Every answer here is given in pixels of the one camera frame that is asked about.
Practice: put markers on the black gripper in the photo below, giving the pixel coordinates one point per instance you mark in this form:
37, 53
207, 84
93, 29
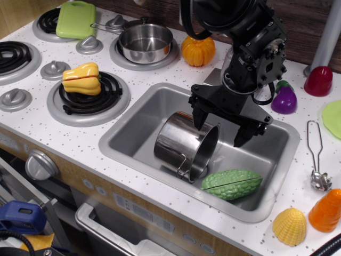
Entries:
236, 108

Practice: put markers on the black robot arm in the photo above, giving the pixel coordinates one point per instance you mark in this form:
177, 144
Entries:
258, 41

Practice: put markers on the tall steel pot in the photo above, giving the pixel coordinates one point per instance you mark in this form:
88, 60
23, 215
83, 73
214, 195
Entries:
184, 149

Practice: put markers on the grey toy sink basin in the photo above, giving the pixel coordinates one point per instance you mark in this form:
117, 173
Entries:
156, 136

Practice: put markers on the green bitter gourd toy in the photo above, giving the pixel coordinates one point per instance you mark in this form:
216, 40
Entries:
231, 184

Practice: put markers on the purple eggplant toy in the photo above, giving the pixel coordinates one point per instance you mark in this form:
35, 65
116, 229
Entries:
285, 101

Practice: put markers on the orange pumpkin toy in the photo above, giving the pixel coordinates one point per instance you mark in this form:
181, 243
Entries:
198, 53

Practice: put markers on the red toy piece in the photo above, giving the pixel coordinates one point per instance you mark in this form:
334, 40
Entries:
319, 82

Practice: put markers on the light green toy plate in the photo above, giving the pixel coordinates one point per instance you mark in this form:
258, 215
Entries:
331, 117

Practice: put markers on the grey faucet pole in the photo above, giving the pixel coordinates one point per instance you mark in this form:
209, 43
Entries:
328, 40

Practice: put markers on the yellow corn toy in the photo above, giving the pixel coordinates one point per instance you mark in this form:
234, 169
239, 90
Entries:
290, 226

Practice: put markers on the orange carrot toy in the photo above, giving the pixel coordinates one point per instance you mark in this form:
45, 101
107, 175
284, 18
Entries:
325, 214

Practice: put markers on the yellow bell pepper toy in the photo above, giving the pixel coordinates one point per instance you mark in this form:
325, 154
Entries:
84, 79

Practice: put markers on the grey stove knob back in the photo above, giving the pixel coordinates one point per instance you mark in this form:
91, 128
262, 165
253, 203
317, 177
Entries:
116, 25

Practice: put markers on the grey stove knob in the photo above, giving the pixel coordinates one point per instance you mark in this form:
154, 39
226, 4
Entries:
15, 100
116, 25
88, 46
54, 70

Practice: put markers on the front black coil burner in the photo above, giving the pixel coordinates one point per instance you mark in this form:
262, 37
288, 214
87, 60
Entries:
80, 110

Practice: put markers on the black coil burner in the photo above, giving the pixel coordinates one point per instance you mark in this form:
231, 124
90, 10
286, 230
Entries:
18, 61
80, 110

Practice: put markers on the grey stove knob upper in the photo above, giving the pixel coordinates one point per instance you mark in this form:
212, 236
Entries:
88, 46

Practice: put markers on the grey stove knob middle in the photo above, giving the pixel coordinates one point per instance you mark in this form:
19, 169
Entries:
54, 70

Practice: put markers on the green cutting board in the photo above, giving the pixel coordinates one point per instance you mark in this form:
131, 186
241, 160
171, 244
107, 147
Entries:
75, 20

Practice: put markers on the grey oven front knob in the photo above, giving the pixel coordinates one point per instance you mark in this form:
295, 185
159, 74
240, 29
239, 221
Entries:
39, 166

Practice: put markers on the back left coil burner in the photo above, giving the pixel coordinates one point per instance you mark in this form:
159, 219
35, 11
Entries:
44, 27

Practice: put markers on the grey stove knob left front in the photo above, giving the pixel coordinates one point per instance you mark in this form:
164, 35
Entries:
15, 100

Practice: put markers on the left black coil burner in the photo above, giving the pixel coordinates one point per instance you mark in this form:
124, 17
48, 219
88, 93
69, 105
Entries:
18, 61

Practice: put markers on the blue clamp tool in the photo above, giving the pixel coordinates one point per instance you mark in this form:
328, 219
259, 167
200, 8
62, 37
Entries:
23, 218

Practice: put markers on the steel saucepan with handle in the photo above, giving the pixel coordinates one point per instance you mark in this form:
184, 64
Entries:
143, 37

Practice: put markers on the metal wire whisk utensil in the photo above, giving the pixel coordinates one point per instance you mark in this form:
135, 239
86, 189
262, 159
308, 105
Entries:
318, 180

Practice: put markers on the grey oven door handle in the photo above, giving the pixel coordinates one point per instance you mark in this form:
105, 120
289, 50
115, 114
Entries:
87, 224

